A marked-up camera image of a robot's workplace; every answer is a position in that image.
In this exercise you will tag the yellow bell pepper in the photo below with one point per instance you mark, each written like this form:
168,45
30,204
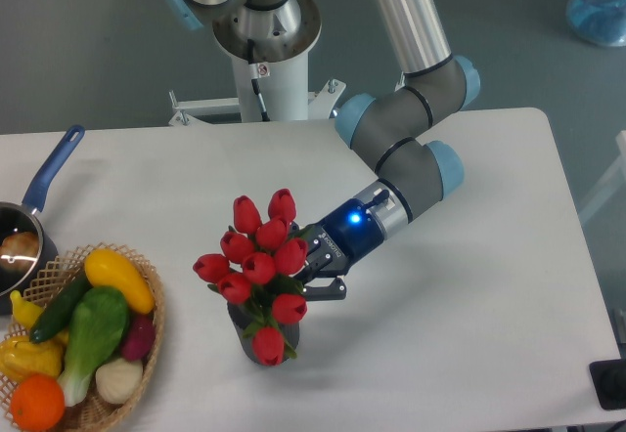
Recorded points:
21,359

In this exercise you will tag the black device at table edge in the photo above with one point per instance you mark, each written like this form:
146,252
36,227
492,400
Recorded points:
609,383

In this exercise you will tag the blue plastic bag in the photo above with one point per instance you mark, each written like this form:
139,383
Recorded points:
601,22

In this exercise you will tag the green bok choy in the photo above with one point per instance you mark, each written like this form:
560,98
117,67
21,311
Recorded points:
95,330

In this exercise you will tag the dark grey ribbed vase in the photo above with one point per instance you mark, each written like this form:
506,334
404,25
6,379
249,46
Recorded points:
241,321

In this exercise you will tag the blue handled saucepan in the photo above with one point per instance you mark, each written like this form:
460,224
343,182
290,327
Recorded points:
24,217

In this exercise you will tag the orange fruit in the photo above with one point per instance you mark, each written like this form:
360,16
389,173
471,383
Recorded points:
38,403

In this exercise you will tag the purple red radish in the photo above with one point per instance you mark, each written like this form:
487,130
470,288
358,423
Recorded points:
139,339

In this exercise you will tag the brown bread roll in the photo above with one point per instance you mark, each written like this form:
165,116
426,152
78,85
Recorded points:
19,252

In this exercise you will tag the red tulip bouquet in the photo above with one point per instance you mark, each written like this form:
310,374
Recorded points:
255,269

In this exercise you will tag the yellow squash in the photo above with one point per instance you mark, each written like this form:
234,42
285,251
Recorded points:
105,267

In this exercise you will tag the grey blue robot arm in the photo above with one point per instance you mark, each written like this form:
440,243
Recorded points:
410,177

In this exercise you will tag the white metal base frame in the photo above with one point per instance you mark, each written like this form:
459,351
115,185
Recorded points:
322,104

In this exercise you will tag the white garlic bulb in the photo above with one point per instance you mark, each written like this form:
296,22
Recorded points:
117,380

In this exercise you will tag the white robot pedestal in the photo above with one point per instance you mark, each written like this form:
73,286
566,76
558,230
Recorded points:
269,53

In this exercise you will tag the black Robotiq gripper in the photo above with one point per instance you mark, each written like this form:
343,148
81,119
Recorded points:
335,244

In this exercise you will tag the dark green cucumber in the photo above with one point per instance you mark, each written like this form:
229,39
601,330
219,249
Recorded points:
57,315

